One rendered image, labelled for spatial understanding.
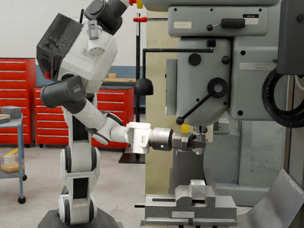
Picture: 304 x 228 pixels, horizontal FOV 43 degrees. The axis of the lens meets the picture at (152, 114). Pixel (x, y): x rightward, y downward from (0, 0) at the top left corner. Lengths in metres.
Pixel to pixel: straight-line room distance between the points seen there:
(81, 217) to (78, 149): 0.43
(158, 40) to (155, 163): 1.02
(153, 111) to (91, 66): 1.63
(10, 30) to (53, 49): 9.70
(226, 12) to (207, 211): 0.72
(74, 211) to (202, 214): 0.91
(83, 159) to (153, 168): 1.38
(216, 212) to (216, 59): 0.57
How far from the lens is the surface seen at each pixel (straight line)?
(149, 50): 1.38
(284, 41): 1.15
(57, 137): 6.48
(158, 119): 3.24
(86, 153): 2.04
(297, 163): 1.59
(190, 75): 1.38
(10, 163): 4.47
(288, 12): 1.15
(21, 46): 11.25
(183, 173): 1.85
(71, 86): 1.58
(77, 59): 1.67
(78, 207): 2.21
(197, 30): 1.35
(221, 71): 1.38
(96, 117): 1.71
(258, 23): 1.38
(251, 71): 1.38
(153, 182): 3.37
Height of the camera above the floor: 1.57
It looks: 9 degrees down
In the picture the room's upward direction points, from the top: 1 degrees clockwise
